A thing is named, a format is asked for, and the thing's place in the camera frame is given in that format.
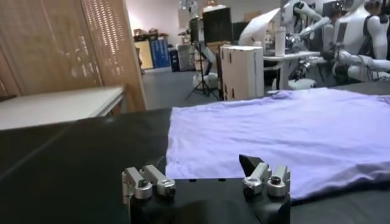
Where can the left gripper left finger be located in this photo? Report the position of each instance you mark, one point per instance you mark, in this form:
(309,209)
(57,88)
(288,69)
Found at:
(158,181)

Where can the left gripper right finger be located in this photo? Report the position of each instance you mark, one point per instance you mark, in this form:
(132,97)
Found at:
(259,176)

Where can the lavender printed t-shirt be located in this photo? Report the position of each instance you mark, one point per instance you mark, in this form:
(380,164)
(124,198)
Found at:
(274,134)

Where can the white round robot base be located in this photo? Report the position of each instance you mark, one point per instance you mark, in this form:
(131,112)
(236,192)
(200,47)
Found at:
(210,79)

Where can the large black table cover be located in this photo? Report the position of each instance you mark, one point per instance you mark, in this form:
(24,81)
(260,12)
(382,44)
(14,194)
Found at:
(76,158)

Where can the tall white cardboard box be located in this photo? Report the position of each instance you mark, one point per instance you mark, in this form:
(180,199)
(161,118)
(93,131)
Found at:
(242,71)

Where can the black tripod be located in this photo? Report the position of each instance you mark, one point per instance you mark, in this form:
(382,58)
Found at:
(201,70)

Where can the yellow cabinet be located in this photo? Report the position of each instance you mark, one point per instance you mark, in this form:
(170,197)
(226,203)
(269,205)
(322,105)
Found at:
(144,54)

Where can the blue cabinet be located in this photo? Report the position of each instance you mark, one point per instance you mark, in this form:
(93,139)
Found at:
(160,53)

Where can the white side table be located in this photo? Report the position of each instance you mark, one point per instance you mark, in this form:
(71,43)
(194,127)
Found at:
(55,105)

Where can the white thermos bottle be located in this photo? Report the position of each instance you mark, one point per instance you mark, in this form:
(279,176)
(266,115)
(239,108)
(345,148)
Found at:
(280,41)

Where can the large white curved sheet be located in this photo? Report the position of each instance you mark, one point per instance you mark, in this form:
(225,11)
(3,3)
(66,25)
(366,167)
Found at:
(259,27)

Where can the black monitor panel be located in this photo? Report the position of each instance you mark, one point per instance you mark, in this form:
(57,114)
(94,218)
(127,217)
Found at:
(217,25)

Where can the wooden folding screen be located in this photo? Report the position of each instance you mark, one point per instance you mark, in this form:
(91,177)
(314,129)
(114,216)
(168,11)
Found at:
(61,42)

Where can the white humanoid robot black shoulders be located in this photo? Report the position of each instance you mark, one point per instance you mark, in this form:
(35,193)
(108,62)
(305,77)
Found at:
(350,33)

